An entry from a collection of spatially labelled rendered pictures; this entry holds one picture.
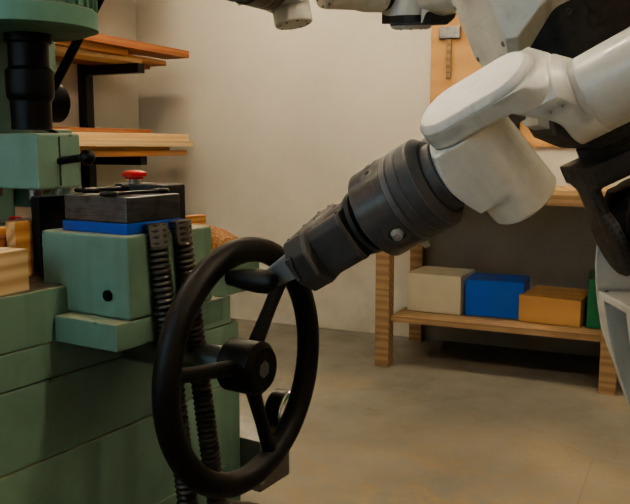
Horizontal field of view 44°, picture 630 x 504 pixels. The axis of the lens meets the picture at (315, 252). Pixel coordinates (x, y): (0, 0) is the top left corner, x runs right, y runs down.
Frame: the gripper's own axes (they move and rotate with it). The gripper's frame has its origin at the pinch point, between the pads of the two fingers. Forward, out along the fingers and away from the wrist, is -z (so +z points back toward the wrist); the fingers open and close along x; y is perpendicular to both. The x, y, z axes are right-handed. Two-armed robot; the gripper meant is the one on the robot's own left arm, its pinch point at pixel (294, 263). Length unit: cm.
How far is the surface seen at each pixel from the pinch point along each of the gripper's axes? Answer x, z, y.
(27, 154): 7.2, -27.9, 27.9
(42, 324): -8.7, -25.5, 9.5
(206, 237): 7.7, -13.0, 7.0
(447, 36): 342, -66, 14
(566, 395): 233, -77, -140
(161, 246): -1.3, -11.8, 9.1
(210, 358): -1.0, -15.8, -4.3
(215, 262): -3.0, -5.8, 4.7
